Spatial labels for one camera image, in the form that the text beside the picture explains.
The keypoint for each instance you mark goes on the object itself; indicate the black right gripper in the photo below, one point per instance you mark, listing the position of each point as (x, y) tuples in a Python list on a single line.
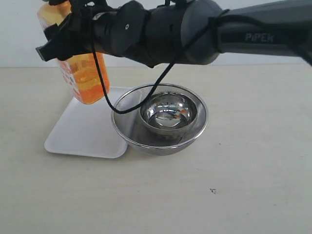
[(89, 27)]

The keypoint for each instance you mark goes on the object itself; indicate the orange dish soap pump bottle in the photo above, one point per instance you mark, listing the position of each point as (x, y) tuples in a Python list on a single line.
[(79, 72)]

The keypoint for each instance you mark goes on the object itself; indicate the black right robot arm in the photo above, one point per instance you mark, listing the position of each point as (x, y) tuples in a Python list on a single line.
[(181, 31)]

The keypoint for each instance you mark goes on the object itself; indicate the small steel bowl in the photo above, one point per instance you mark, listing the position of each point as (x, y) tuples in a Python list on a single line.
[(168, 113)]

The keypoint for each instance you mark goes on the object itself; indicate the steel mesh colander bowl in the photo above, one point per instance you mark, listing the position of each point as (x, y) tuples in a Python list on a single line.
[(130, 127)]

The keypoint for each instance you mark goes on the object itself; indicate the white rectangular plastic tray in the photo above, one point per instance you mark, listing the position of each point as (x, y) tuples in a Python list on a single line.
[(86, 130)]

